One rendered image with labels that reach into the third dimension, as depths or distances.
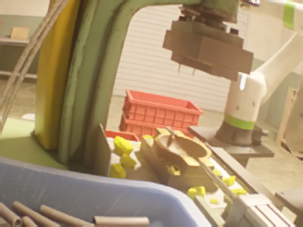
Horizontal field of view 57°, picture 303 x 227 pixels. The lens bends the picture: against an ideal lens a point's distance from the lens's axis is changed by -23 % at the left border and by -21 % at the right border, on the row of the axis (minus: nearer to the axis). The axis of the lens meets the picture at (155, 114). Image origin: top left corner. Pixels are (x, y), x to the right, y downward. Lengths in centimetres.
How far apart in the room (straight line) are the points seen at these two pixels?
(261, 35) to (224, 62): 671
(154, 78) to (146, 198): 582
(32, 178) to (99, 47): 22
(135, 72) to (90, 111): 558
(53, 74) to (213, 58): 24
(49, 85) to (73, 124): 7
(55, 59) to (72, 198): 23
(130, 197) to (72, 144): 16
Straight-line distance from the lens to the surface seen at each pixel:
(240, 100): 112
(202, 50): 46
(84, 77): 49
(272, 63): 127
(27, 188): 38
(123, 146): 60
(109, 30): 49
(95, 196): 38
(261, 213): 35
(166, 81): 626
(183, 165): 51
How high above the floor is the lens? 121
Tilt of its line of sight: 13 degrees down
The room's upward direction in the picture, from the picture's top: 13 degrees clockwise
